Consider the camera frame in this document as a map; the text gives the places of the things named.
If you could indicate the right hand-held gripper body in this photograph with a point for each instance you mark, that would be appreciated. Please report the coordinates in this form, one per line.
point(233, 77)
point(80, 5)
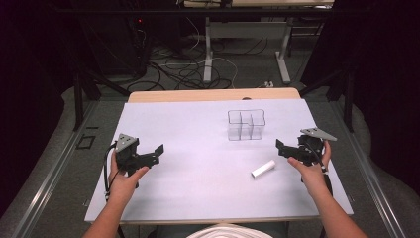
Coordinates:
point(309, 145)

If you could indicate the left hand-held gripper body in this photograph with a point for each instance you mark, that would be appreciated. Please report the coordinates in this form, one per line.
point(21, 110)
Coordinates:
point(127, 155)

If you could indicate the person's left hand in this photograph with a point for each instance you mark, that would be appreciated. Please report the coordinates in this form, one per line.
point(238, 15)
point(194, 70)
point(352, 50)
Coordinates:
point(124, 183)

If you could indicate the person's right hand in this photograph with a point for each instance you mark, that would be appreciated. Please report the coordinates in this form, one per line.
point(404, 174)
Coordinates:
point(312, 175)

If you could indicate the white cylindrical tube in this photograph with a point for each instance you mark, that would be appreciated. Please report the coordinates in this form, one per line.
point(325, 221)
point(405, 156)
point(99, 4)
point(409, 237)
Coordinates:
point(263, 169)

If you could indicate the clear plastic compartment organizer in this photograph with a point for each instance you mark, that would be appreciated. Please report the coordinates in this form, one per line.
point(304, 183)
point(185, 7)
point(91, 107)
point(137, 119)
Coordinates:
point(246, 125)

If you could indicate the white table cover sheet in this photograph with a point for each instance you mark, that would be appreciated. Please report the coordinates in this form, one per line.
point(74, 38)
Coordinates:
point(204, 172)

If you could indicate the white power plug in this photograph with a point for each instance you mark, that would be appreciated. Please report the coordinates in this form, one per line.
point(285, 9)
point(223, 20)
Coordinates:
point(269, 84)

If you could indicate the black metal stand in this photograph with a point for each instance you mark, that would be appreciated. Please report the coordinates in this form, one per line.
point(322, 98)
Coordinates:
point(84, 89)
point(343, 92)

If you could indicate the person's white clothing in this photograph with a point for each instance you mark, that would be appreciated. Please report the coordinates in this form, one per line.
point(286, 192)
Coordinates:
point(229, 231)

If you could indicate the black computer tower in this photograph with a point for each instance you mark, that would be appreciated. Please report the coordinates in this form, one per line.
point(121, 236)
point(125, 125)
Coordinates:
point(114, 43)

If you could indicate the aluminium floor rail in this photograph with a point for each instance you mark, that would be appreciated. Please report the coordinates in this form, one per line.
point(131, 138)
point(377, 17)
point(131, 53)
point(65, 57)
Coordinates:
point(49, 172)
point(369, 172)

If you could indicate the white metal frame desk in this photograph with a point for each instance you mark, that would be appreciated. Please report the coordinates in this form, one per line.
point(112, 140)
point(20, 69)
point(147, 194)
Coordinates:
point(246, 31)

